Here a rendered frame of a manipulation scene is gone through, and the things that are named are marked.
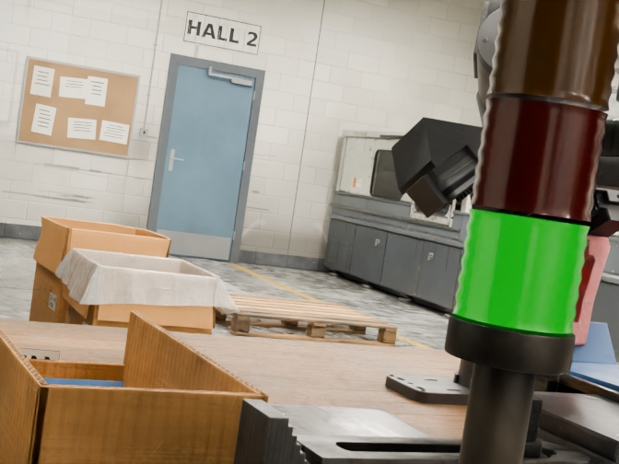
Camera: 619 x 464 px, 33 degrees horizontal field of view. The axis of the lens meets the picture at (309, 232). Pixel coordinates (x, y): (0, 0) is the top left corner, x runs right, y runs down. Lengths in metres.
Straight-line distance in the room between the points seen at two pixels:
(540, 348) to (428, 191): 0.38
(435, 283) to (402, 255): 0.74
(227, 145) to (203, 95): 0.63
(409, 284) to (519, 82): 9.96
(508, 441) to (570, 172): 0.09
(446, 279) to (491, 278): 9.35
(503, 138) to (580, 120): 0.02
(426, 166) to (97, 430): 0.29
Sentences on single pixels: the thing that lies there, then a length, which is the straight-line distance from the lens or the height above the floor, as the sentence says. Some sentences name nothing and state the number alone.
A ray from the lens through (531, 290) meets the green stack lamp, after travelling 0.32.
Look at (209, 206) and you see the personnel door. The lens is 11.76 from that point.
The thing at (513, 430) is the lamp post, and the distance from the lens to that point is 0.34.
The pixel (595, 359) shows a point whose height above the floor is 0.99.
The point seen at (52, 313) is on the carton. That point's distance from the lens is 4.69.
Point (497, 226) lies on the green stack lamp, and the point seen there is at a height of 1.08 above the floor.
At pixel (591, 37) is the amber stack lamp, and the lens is 0.33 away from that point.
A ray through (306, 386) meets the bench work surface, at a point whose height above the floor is 0.90.
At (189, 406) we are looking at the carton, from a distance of 0.54.
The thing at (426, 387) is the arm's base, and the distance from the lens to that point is 0.98.
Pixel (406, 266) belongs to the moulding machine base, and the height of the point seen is 0.35.
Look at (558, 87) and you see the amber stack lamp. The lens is 0.32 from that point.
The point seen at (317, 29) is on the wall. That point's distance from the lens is 12.21.
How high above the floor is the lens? 1.09
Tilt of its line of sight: 3 degrees down
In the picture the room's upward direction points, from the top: 8 degrees clockwise
